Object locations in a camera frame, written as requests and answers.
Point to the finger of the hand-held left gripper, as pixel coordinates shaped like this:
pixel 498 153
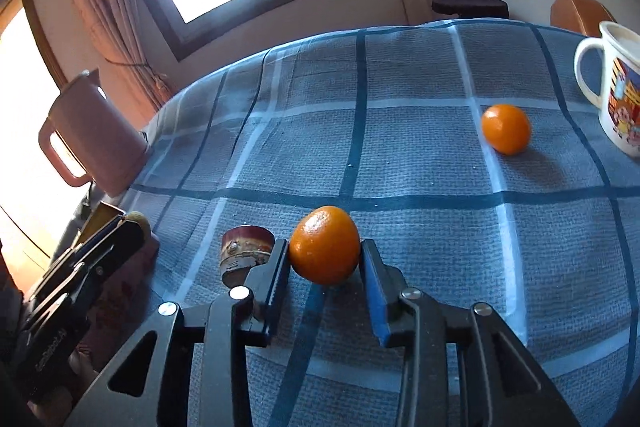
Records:
pixel 85 244
pixel 107 259

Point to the small orange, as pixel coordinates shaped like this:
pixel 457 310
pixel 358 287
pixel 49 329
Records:
pixel 506 129
pixel 322 247

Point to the small brown round can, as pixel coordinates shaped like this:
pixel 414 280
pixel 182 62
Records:
pixel 245 247

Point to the wooden door frame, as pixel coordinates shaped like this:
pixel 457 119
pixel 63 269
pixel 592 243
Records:
pixel 42 37

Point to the white printed mug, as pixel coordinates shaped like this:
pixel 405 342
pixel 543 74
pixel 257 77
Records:
pixel 620 97

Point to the gold metal tin tray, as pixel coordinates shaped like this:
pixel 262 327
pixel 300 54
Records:
pixel 125 302

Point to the black round stool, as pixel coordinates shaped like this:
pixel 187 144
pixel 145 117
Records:
pixel 470 7

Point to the brown wooden chair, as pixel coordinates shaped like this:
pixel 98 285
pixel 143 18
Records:
pixel 580 14

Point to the pink electric kettle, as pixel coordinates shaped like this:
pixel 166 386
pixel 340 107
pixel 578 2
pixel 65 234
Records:
pixel 100 137

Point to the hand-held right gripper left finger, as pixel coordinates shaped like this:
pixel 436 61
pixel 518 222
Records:
pixel 277 287

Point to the blue plaid tablecloth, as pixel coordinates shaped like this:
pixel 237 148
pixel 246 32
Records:
pixel 400 157

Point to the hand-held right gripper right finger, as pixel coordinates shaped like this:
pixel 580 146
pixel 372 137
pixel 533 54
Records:
pixel 372 292

